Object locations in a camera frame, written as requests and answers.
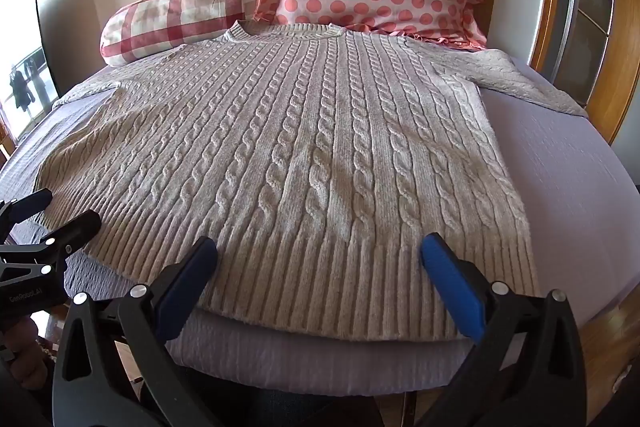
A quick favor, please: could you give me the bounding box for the person's left hand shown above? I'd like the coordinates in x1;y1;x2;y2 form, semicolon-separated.
5;314;50;389

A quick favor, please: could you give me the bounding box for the wooden headboard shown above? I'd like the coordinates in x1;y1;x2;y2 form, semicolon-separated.
480;0;640;148

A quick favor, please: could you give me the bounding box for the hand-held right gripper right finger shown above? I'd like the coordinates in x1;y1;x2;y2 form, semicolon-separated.
419;233;587;427

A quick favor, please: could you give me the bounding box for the grey cable-knit sweater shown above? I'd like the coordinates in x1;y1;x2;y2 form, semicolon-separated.
31;20;589;342

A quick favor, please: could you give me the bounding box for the red checkered pillow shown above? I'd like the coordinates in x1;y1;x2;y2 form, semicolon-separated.
100;0;259;68

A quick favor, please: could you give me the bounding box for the lavender bed cover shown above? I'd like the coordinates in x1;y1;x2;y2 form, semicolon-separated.
0;52;640;397

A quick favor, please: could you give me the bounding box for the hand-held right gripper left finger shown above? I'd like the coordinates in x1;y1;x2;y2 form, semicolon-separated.
52;236;220;427

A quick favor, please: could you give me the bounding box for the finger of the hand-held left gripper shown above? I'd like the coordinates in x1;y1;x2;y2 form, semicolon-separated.
0;210;102;280
0;188;54;224

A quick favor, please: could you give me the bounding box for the window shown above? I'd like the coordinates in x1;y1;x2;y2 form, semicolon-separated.
0;0;60;142

